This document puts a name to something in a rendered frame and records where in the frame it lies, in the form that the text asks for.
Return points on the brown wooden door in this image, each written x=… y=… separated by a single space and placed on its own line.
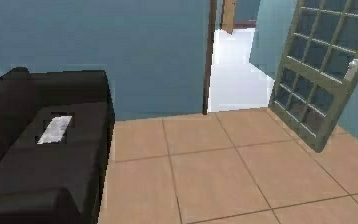
x=228 y=15

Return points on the grey flat remote control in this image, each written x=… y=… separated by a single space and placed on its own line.
x=55 y=129

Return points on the black sofa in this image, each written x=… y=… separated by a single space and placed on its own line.
x=60 y=180

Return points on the green glass-paned door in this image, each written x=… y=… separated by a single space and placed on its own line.
x=317 y=66

